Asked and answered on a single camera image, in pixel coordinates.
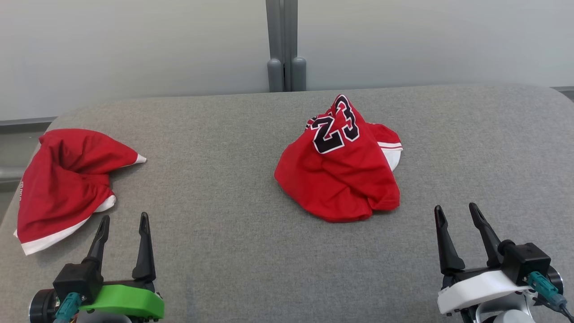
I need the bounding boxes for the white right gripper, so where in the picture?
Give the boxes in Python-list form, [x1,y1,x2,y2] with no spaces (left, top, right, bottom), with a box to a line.
[434,202,564,317]

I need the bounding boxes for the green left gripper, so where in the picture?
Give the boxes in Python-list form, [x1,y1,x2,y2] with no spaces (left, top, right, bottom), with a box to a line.
[29,212,165,323]

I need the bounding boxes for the red Bulls 23 shorts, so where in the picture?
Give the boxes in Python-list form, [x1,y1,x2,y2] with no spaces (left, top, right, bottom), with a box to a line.
[13,128,147,256]

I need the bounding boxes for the red jersey shirt number 23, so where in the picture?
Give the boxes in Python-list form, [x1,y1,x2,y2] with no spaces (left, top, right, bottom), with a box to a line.
[274,94,403,223]

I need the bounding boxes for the teal plug left camera cable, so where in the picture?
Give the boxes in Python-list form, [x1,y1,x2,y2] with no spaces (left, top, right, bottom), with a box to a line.
[54,292,82,323]

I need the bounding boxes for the teal plug camera cable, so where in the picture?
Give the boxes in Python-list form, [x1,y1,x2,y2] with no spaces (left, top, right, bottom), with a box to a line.
[527,271,574,321]
[54,292,82,323]

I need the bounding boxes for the teal plug right camera cable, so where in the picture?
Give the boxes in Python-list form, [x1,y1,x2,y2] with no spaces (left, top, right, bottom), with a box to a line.
[527,271,574,321]

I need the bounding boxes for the grey partition post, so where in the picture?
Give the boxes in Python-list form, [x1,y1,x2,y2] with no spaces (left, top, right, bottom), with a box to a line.
[265,0,307,92]

